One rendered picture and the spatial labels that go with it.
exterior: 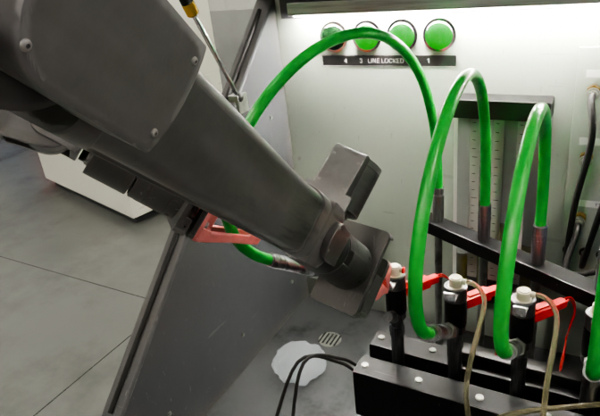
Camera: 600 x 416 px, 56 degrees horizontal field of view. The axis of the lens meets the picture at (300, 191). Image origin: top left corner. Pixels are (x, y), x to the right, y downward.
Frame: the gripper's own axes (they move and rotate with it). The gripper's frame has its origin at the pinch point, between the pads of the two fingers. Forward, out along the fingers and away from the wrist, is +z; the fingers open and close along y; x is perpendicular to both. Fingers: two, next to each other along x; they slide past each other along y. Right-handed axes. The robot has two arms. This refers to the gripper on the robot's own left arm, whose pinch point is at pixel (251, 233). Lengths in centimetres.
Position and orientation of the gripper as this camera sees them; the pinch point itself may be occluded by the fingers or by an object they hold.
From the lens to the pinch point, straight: 65.8
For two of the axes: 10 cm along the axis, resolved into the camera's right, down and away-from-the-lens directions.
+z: 8.1, 4.8, 3.3
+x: -5.0, 8.7, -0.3
